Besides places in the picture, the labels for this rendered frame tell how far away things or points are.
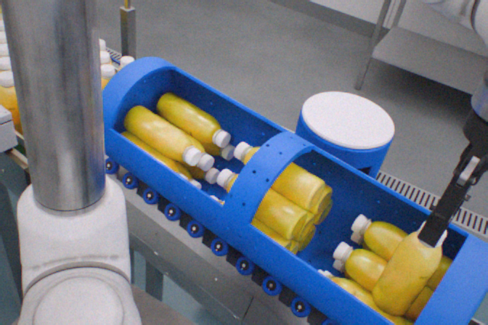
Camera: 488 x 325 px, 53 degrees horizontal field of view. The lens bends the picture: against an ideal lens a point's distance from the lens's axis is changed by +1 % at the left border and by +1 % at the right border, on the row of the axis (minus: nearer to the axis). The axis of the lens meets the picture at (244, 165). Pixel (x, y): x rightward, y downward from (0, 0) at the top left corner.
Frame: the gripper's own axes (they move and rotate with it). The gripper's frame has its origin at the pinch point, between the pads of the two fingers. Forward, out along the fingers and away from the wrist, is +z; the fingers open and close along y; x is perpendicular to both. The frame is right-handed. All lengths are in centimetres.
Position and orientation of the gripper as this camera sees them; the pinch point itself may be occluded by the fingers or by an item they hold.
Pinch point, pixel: (439, 220)
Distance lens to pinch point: 82.7
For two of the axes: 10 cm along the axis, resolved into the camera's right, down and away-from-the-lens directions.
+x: -7.7, -4.9, 3.9
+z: -1.3, 7.4, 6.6
